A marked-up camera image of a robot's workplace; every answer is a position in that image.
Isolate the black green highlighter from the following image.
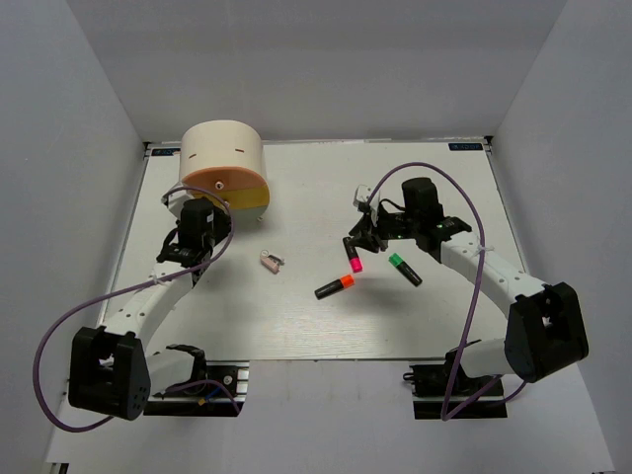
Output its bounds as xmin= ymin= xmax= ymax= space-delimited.
xmin=388 ymin=253 xmax=423 ymax=287

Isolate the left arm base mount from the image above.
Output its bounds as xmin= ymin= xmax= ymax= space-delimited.
xmin=143 ymin=361 xmax=250 ymax=418

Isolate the black pink highlighter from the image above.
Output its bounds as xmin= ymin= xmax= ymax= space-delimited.
xmin=343 ymin=237 xmax=363 ymax=274

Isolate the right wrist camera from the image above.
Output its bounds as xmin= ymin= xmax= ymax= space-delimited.
xmin=353 ymin=185 xmax=380 ymax=226

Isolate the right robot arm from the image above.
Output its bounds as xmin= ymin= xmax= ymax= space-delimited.
xmin=350 ymin=178 xmax=589 ymax=394

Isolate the left blue corner label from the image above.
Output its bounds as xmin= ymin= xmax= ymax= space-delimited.
xmin=151 ymin=147 xmax=181 ymax=156

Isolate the blue corner label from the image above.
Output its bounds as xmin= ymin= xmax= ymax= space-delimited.
xmin=448 ymin=142 xmax=484 ymax=151
xmin=151 ymin=147 xmax=181 ymax=156

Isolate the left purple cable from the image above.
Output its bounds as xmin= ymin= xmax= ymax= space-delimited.
xmin=34 ymin=186 xmax=243 ymax=435

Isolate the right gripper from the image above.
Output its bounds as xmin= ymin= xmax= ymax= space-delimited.
xmin=349 ymin=202 xmax=421 ymax=253

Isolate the black orange highlighter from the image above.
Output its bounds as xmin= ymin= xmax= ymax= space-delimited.
xmin=314 ymin=275 xmax=355 ymax=300

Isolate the round cream drawer organizer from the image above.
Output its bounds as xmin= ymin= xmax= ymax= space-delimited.
xmin=179 ymin=119 xmax=271 ymax=221

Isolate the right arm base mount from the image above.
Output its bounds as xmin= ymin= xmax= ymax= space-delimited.
xmin=402 ymin=360 xmax=508 ymax=421

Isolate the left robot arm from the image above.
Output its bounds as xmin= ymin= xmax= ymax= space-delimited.
xmin=68 ymin=197 xmax=232 ymax=421

